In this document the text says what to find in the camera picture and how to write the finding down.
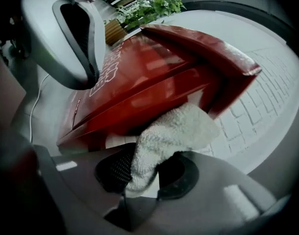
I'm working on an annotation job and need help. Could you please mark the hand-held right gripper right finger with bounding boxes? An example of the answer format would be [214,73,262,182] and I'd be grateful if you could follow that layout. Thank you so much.
[139,152,285,235]

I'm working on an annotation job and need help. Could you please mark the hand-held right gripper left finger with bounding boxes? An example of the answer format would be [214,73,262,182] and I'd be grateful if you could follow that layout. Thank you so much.
[34,142,137,235]

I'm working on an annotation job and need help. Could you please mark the white towel cloth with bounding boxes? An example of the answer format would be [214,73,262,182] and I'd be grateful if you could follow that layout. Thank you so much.
[125,103,221,198]

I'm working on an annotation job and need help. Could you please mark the red fire extinguisher box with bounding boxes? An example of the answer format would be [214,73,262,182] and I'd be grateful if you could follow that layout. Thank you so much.
[56,24,262,153]

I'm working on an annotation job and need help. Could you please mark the brown slatted wooden planter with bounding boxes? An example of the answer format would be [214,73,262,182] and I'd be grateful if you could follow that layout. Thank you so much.
[104,20,128,46]

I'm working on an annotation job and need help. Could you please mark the green leafy plant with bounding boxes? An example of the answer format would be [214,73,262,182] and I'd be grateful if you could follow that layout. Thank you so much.
[104,0,187,33]

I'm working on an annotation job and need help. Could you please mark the thin white cable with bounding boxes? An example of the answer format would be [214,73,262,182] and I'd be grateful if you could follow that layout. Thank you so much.
[29,72,50,143]

